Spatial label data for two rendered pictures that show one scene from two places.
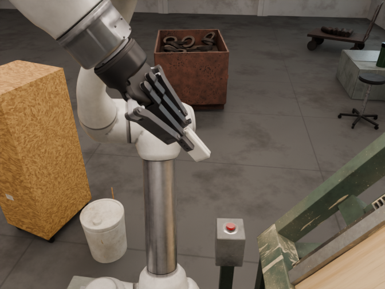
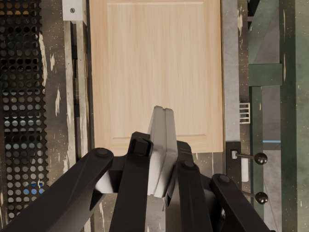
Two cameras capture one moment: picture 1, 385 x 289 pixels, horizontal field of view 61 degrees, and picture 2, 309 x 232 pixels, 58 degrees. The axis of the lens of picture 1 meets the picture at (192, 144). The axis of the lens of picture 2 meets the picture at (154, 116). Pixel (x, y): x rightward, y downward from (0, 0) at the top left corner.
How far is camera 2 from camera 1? 0.54 m
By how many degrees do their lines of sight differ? 72
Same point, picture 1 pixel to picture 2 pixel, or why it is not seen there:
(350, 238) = (227, 68)
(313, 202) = (296, 44)
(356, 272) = (197, 57)
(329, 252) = (228, 41)
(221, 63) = not seen: outside the picture
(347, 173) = (299, 98)
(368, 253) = (207, 77)
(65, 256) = not seen: outside the picture
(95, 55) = not seen: outside the picture
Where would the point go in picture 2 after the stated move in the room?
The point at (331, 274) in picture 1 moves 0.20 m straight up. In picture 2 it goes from (208, 32) to (219, 77)
